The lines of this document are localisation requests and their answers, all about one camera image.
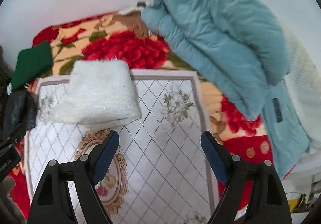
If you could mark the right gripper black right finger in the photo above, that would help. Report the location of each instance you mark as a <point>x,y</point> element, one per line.
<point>268,202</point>

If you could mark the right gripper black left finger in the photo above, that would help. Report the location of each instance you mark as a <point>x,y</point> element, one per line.
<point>52,201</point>

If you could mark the white quilted mat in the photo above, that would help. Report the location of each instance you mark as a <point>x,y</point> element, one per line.
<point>159,173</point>

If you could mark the white fluffy sweater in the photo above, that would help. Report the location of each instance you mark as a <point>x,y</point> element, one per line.
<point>100,95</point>

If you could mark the cream knitted garment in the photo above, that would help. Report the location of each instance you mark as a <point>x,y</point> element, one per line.
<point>303,84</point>

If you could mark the light blue puffer jacket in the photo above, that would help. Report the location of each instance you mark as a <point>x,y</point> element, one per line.
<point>240,50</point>

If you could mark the red floral blanket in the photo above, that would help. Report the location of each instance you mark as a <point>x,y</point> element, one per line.
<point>112,36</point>

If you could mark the dark green folded garment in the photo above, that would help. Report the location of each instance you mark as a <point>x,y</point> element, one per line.
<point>31,63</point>

